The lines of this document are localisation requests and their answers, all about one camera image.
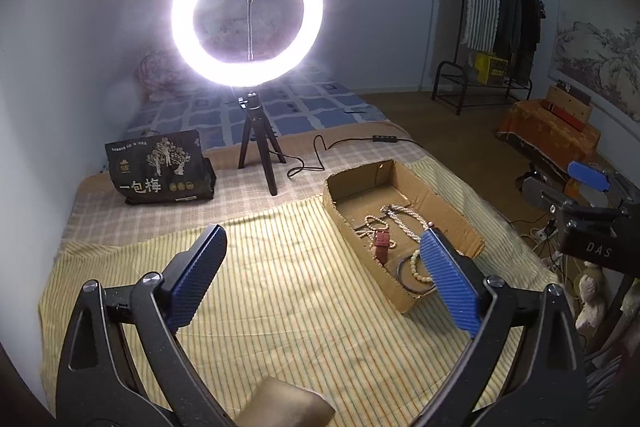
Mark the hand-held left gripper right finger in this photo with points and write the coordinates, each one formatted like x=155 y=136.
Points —
x=452 y=282

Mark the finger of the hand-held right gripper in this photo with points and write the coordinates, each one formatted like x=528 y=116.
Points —
x=590 y=174
x=542 y=196

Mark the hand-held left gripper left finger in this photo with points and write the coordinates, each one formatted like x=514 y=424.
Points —
x=195 y=277

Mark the cardboard box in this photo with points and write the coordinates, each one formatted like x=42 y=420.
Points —
x=360 y=252

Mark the person's right hand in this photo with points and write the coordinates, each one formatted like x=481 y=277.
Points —
x=590 y=294

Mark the white power strip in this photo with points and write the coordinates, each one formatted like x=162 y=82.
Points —
x=542 y=233

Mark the metal bangle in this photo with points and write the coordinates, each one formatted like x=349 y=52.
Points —
x=403 y=274

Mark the beige checked blanket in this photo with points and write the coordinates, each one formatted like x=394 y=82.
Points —
x=200 y=212

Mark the wooden box with red case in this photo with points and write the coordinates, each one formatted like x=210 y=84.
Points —
x=567 y=107

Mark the yellow striped cloth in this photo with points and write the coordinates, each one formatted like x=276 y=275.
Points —
x=300 y=287

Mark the black printed bag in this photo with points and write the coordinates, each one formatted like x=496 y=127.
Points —
x=160 y=172

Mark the yellow box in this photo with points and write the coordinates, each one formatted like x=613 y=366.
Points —
x=490 y=68

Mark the grey striped clothing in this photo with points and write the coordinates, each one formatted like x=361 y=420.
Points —
x=612 y=382

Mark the black clothes rack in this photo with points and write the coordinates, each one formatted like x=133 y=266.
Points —
x=450 y=79

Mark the dark hanging clothes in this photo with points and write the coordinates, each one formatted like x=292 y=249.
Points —
x=520 y=32

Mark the tan cushion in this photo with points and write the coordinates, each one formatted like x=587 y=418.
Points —
x=292 y=404

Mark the black tripod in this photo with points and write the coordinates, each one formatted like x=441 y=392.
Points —
x=252 y=127

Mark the blue patterned bedsheet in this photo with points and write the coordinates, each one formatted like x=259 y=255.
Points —
x=300 y=107

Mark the floral patterned pillow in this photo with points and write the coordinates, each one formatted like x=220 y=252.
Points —
x=157 y=74

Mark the phone holder clamp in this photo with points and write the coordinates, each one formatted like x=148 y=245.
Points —
x=249 y=2

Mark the landscape wall painting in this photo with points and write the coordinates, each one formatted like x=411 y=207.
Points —
x=600 y=37

